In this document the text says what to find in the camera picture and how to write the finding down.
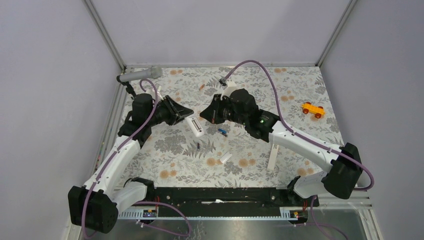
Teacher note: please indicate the white battery cover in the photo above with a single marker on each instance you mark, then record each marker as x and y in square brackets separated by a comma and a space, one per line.
[225, 157]

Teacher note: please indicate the grey microphone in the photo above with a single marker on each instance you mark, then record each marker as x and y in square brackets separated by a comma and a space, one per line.
[153, 72]

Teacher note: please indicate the blue battery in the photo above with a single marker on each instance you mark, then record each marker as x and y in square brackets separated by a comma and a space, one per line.
[223, 132]

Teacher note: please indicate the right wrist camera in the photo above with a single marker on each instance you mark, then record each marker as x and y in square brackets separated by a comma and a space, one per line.
[229, 87]

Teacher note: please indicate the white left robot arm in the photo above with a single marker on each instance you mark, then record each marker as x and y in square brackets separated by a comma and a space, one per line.
[96, 205]

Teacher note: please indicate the slotted cable duct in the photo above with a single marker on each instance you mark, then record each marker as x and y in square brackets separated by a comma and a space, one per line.
[166, 213]

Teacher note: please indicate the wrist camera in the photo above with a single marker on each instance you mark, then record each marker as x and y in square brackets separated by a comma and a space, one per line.
[229, 87]
[158, 92]

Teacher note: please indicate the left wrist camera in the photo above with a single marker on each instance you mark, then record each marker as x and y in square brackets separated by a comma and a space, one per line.
[158, 92]

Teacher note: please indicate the floral patterned table mat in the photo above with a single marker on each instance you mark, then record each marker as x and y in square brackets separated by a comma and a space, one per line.
[170, 157]

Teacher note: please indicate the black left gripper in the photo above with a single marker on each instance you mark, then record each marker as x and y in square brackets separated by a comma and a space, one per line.
[181, 111]

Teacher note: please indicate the white air conditioner remote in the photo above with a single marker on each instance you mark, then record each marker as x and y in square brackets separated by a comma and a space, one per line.
[195, 126]

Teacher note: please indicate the long white rectangular remote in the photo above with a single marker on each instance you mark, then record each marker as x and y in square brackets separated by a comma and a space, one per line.
[272, 157]

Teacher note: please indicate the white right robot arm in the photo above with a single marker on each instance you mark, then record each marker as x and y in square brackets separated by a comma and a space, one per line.
[340, 171]

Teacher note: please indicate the yellow toy car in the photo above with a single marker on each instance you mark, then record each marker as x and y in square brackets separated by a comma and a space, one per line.
[317, 111]

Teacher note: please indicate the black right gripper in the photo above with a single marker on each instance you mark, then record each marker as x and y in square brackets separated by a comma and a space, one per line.
[212, 113]

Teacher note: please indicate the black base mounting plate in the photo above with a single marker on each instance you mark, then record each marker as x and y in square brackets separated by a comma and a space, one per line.
[237, 199]

